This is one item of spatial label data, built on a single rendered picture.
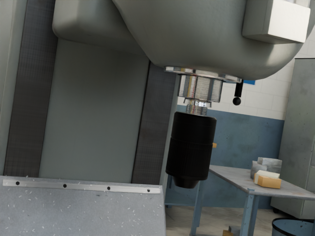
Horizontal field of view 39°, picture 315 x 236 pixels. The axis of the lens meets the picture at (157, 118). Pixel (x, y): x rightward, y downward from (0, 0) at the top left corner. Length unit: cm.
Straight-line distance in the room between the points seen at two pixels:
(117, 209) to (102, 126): 16
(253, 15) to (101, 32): 23
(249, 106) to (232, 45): 531
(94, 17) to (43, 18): 27
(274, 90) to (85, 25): 544
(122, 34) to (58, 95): 28
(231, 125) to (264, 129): 50
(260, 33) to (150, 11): 11
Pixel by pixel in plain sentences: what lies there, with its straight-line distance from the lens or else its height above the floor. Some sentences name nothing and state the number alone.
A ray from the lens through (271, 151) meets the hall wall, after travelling 601.
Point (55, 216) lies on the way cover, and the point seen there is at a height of 104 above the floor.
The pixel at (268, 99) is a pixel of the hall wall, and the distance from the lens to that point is 588.
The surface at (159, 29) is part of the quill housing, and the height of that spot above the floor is 134.
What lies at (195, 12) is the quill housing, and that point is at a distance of 40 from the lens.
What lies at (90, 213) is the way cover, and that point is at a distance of 84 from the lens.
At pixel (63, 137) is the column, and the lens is 82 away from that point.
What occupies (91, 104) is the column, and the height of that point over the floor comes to 124.
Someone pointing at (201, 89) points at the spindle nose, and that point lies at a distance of 46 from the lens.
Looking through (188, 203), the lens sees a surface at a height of 23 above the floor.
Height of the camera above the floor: 128
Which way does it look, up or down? 3 degrees down
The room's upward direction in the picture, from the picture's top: 9 degrees clockwise
